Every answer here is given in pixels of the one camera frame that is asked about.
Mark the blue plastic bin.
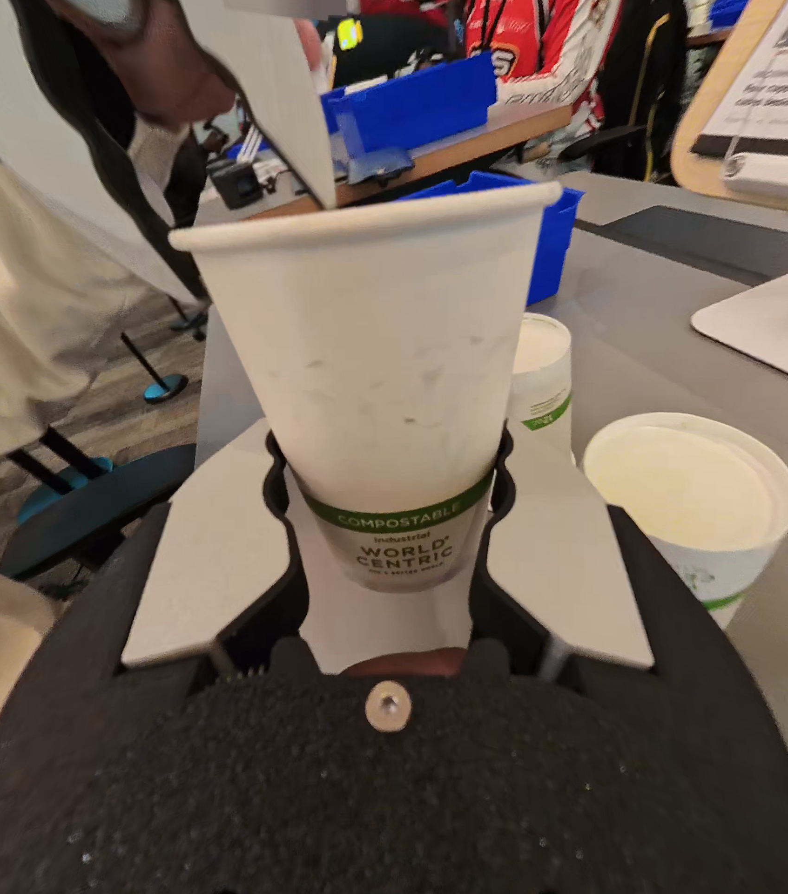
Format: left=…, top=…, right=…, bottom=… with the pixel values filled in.
left=320, top=50, right=499, bottom=151
left=394, top=171, right=585, bottom=307

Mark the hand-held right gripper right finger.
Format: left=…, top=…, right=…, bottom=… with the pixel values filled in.
left=469, top=427, right=654, bottom=682

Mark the wooden desk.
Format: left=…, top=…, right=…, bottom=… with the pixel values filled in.
left=247, top=105, right=574, bottom=223

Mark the black jacket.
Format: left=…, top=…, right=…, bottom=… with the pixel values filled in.
left=561, top=0, right=689, bottom=184

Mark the white green-banded paper cup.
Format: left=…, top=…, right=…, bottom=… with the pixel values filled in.
left=507, top=313, right=574, bottom=465
left=168, top=183, right=564, bottom=595
left=582, top=412, right=788, bottom=631

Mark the dark blue pouch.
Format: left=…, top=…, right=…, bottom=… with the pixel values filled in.
left=347, top=149, right=414, bottom=184

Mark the black office chair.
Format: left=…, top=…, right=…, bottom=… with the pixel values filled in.
left=0, top=443, right=197, bottom=582

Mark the printed instruction sheet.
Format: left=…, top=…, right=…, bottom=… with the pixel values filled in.
left=697, top=0, right=788, bottom=151

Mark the leaning display panel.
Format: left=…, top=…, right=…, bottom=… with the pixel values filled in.
left=135, top=0, right=339, bottom=210

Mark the person's left forearm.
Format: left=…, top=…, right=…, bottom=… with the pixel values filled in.
left=0, top=136, right=98, bottom=458

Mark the white board stand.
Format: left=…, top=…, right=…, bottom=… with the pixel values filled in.
left=690, top=150, right=788, bottom=399

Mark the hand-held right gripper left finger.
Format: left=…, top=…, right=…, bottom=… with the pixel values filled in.
left=120, top=419, right=311, bottom=671

